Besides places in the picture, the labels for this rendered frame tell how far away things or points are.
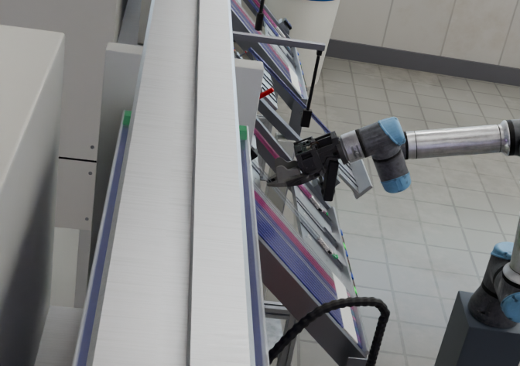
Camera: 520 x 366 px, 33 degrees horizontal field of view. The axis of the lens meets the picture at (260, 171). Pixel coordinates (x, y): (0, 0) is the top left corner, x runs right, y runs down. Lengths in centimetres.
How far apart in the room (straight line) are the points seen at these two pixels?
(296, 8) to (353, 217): 155
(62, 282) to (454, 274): 202
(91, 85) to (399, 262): 238
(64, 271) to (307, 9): 310
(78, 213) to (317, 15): 352
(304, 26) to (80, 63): 359
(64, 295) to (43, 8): 90
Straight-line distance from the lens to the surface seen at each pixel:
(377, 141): 221
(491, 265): 263
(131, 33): 187
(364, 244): 395
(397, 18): 598
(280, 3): 524
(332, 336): 208
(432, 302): 371
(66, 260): 248
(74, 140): 180
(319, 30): 529
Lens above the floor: 204
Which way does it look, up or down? 28 degrees down
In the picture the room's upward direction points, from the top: 10 degrees clockwise
